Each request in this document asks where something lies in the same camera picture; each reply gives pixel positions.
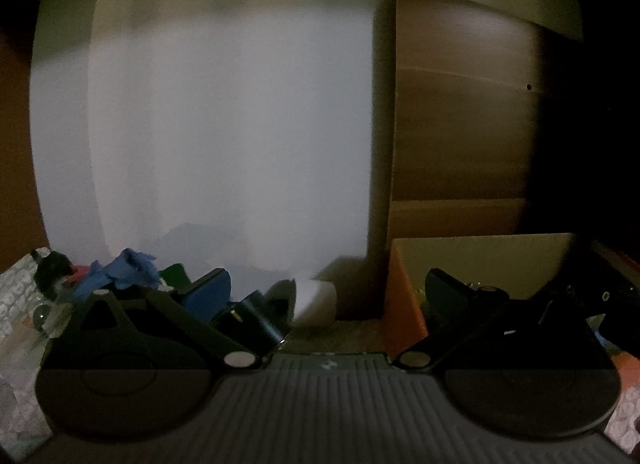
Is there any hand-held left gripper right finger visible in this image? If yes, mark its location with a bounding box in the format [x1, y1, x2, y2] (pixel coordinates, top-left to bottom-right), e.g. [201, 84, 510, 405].
[395, 268, 616, 372]

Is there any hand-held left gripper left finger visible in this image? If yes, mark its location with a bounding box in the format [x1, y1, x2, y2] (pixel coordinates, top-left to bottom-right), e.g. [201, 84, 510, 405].
[52, 268, 266, 371]

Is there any orange cardboard box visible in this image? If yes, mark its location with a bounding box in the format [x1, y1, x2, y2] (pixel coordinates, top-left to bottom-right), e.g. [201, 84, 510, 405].
[384, 233, 640, 361]

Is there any wooden desktop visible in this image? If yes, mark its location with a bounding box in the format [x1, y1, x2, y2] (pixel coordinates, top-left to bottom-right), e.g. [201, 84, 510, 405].
[287, 318, 393, 358]

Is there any green cloth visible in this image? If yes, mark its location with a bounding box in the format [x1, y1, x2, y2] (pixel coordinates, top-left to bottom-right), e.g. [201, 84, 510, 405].
[159, 264, 192, 291]

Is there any dark green can gold rim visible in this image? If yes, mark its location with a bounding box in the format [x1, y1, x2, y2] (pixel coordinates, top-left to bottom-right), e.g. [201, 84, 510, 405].
[220, 279, 297, 351]

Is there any blue cloth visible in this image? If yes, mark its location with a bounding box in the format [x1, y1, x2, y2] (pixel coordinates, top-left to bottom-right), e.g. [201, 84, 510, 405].
[74, 248, 162, 295]

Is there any white cup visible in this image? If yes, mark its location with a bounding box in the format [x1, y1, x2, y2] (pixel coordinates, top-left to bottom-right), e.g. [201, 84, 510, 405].
[291, 278, 339, 329]

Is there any clear glass bottle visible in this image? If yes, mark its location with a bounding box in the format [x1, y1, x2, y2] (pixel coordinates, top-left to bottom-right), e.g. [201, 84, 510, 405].
[27, 250, 76, 335]

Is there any brown wooden board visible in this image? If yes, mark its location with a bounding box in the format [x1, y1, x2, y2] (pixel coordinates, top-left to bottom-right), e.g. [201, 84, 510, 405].
[367, 0, 587, 265]

